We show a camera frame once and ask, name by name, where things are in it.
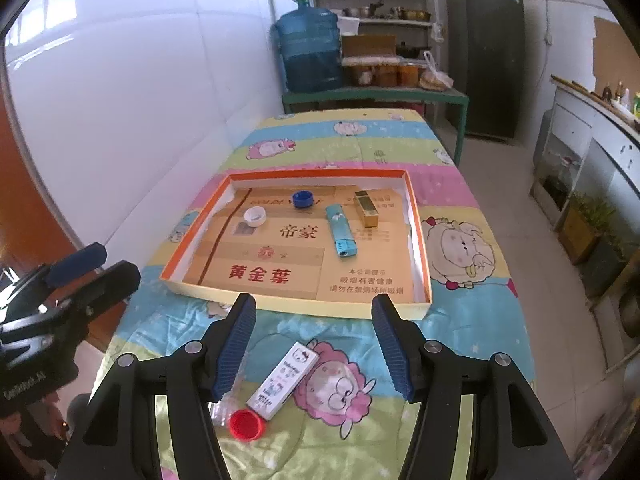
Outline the white Hello Kitty box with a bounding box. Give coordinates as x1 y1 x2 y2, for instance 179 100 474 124
246 342 319 422

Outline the gold rectangular box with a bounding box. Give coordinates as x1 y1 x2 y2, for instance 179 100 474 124
354 191 380 229

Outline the white kitchen cabinet counter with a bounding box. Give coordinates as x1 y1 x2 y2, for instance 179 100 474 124
530 76 639 243

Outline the potted green plant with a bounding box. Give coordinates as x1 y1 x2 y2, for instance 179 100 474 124
559 193 615 266

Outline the brown cardboard box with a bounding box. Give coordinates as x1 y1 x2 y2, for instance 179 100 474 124
341 34 397 58

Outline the blue bottle cap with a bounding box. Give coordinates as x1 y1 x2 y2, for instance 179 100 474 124
292 190 314 209

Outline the white bottle cap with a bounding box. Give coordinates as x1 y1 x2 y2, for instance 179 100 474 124
243 206 267 228

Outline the dark green refrigerator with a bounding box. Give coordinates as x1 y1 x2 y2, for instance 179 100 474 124
446 0 525 140

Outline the teal lighter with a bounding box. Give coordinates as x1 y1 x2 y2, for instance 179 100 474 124
326 204 357 258

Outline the blue water jug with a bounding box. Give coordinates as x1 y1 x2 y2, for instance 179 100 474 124
274 0 343 93

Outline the green bench table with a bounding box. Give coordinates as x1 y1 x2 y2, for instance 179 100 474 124
281 87 470 166

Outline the white plastic bag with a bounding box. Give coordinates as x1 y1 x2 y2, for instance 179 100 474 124
419 51 454 91

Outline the orange-rimmed cardboard tray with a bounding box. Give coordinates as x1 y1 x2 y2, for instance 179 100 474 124
160 168 433 320

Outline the red bottle cap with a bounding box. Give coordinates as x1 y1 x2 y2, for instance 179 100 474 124
228 408 266 442

